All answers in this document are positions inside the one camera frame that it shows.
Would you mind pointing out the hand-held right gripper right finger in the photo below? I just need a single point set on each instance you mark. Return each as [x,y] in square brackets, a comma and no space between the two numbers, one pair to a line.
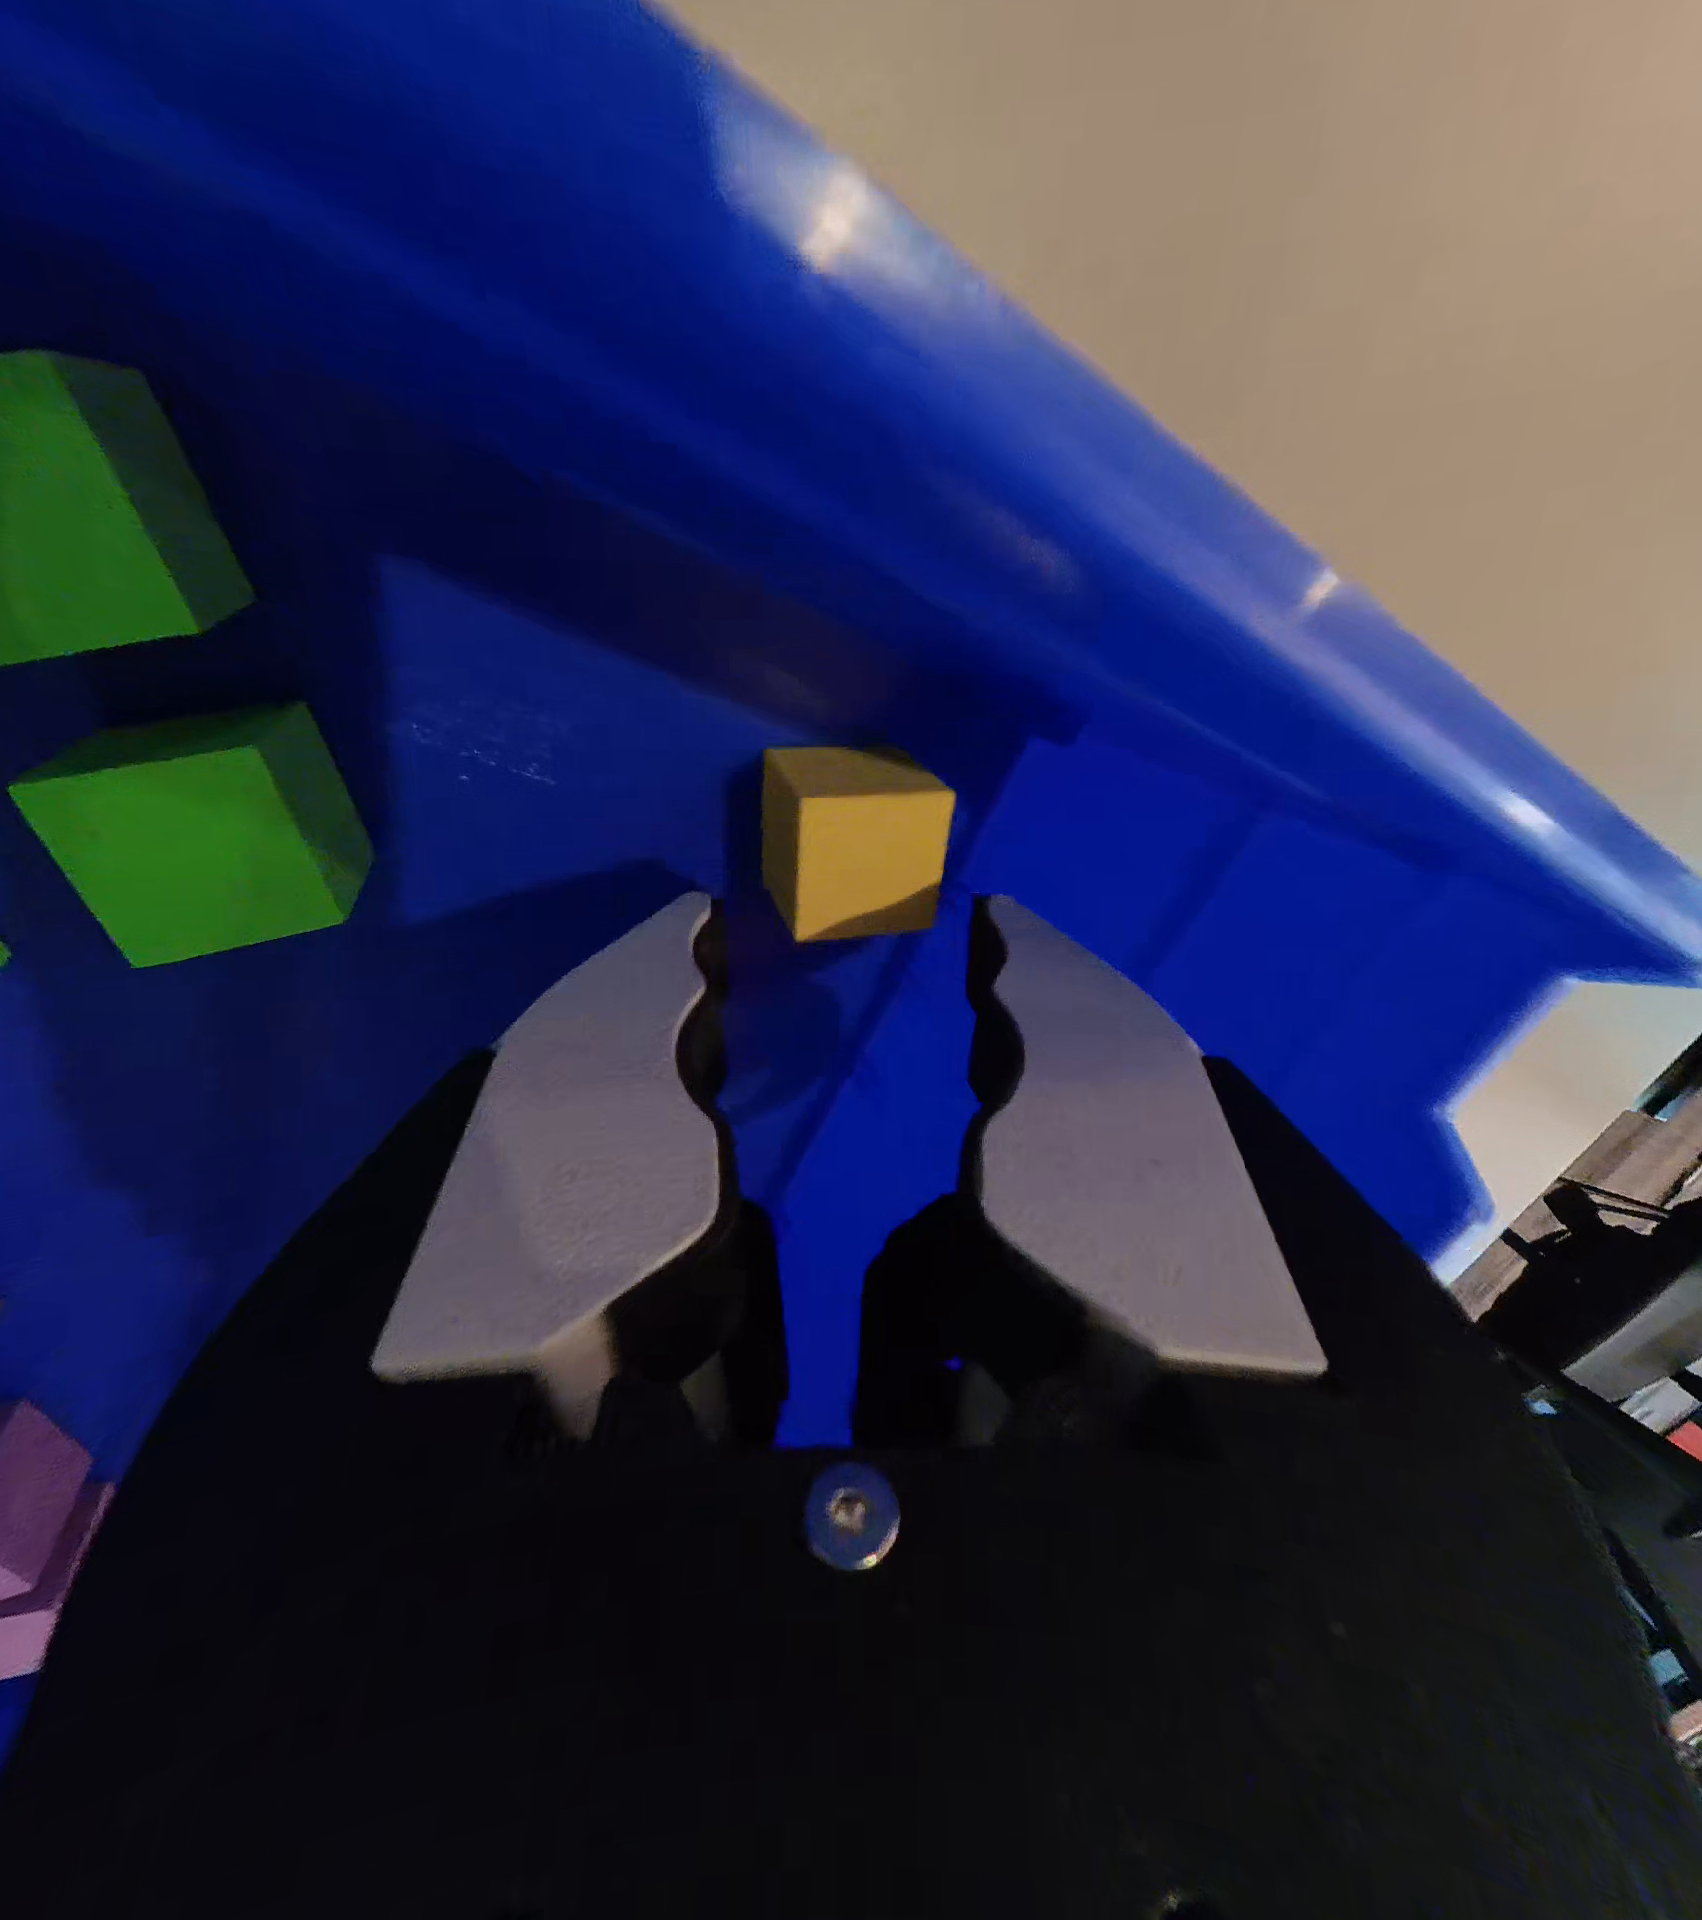
[1137,1185]

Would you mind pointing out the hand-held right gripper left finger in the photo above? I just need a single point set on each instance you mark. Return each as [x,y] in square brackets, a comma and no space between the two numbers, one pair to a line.
[567,1185]

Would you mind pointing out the yellow wooden cube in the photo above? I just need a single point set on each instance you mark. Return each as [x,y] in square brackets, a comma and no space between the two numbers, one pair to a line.
[851,855]

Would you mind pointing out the blue plastic bin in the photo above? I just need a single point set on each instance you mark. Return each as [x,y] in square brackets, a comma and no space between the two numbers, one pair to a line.
[640,450]

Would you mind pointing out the grey desk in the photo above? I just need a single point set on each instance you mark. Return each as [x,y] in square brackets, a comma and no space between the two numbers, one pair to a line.
[1390,301]

